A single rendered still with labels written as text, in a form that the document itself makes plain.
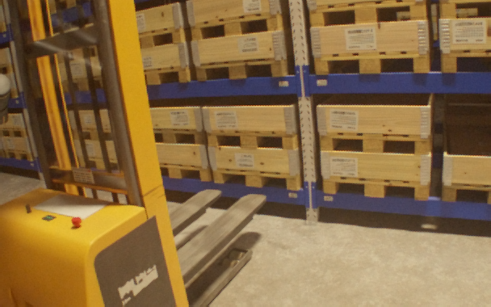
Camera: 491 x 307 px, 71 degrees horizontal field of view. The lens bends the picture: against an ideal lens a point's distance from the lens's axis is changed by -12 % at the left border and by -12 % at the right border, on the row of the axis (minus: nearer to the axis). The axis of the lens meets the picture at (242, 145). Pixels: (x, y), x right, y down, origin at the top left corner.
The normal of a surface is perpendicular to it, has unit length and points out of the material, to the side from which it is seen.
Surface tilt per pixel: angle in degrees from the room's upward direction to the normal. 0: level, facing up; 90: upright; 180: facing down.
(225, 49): 90
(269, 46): 90
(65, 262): 68
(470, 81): 90
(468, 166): 90
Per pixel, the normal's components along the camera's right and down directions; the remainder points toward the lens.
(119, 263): 0.88, 0.04
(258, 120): -0.47, 0.29
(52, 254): -0.48, -0.08
